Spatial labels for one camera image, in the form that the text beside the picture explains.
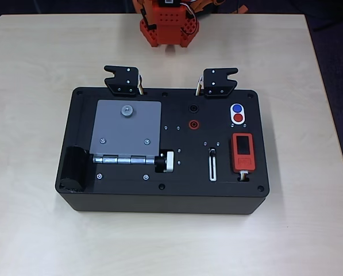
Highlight white latch block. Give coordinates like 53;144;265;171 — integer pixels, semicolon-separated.
163;150;175;173

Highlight black round plug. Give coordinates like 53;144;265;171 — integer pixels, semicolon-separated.
154;156;167;173

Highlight grey hinged door plate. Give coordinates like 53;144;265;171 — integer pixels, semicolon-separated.
90;99;163;158

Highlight grey round door knob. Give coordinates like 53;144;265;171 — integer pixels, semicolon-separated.
120;104;134;118

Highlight silver metal hinge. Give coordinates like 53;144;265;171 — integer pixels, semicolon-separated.
92;154;156;165

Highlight black task board box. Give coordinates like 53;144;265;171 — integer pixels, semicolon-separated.
55;86;269;216

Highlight blue and red buttons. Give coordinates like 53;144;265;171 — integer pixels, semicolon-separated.
229;102;246;125

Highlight red display module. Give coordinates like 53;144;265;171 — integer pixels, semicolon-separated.
230;133;257;173

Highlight black cable holder bracket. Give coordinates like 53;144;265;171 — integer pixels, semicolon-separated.
202;67;238;98
103;65;140;97

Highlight black rounded post block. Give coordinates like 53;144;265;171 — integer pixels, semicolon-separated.
58;145;88;193

